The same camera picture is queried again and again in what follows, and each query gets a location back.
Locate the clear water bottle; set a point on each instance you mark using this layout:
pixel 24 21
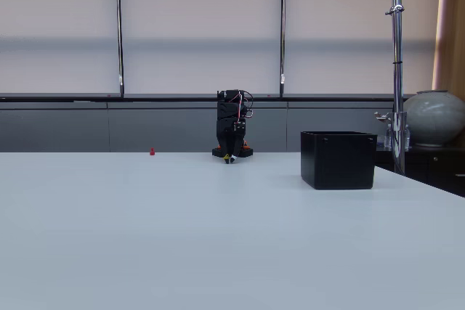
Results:
pixel 388 137
pixel 407 137

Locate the dark low cabinet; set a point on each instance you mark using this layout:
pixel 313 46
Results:
pixel 436 168

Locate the chrome stand pole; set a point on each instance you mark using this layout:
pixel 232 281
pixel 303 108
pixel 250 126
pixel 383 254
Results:
pixel 397 70

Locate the orange table clamp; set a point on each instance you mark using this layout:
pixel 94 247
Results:
pixel 247 144

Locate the black plastic box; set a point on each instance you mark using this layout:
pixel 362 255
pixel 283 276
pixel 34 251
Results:
pixel 338 161

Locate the dark window mullion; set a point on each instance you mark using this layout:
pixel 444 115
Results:
pixel 283 34
pixel 119 34

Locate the brown wooden wall panel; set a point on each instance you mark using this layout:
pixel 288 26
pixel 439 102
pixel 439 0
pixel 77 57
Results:
pixel 450 34

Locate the grey round ceramic vase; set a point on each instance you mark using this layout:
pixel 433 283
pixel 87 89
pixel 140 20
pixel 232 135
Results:
pixel 434 117

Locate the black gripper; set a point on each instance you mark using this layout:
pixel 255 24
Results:
pixel 227 129

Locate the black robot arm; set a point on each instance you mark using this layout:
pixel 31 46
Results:
pixel 229 108

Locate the grey low wall cabinet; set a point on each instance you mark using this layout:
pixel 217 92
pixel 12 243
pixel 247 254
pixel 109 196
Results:
pixel 54 126

